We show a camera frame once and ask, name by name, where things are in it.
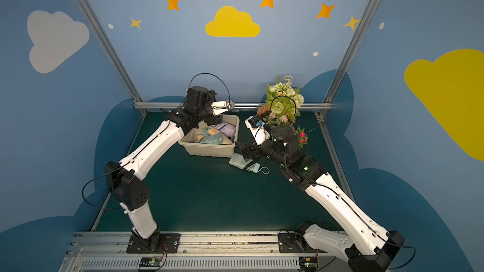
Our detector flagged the left circuit board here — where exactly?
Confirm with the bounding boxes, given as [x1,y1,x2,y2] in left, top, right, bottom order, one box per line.
[139,257,163,269]

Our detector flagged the terracotta pot with white flowers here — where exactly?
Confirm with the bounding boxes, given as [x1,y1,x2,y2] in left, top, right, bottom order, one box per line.
[257,75,305,127]

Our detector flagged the lilac purple umbrella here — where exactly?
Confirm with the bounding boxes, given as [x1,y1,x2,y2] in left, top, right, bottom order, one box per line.
[213,122,237,141]

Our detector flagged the circuit board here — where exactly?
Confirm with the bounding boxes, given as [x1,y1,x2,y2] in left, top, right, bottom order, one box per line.
[298,256,319,272]
[139,257,163,269]

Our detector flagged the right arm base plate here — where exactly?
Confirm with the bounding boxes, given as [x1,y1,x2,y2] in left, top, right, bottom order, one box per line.
[277,230,327,254]

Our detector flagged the beige plastic storage box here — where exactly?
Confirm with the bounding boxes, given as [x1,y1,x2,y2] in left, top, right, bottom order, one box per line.
[178,115,239,158]

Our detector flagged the small white pot pink flowers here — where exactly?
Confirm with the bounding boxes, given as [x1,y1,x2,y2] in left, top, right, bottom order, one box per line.
[295,127,308,148]

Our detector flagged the beige umbrella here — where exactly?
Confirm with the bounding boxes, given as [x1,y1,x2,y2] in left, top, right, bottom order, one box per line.
[203,127,220,136]

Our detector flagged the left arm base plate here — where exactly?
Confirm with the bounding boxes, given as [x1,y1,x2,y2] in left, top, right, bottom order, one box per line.
[126,232,180,254]

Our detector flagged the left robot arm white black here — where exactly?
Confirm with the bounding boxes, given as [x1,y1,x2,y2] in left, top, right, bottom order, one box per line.
[105,86,234,253]

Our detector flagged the mint green umbrella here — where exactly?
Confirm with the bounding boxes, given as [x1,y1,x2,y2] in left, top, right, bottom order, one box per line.
[229,153,270,175]
[199,134,224,145]

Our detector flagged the aluminium mounting rail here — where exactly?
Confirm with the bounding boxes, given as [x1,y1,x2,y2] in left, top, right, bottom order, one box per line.
[59,230,349,271]

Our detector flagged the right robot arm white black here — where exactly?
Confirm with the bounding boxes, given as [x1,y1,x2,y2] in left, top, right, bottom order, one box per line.
[237,121,405,271]

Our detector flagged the right circuit board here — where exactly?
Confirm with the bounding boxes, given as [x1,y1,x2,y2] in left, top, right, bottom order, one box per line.
[298,256,319,272]

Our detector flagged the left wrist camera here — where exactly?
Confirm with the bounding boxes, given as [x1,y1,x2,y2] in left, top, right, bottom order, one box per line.
[211,100,235,116]

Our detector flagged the aluminium frame right post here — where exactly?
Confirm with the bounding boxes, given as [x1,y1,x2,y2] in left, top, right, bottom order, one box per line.
[318,0,381,120]

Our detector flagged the aluminium frame left post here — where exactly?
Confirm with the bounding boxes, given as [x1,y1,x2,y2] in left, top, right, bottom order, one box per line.
[75,0,142,104]

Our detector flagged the aluminium frame post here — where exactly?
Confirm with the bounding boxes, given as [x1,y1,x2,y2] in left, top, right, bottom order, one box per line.
[75,0,142,104]
[318,0,381,120]

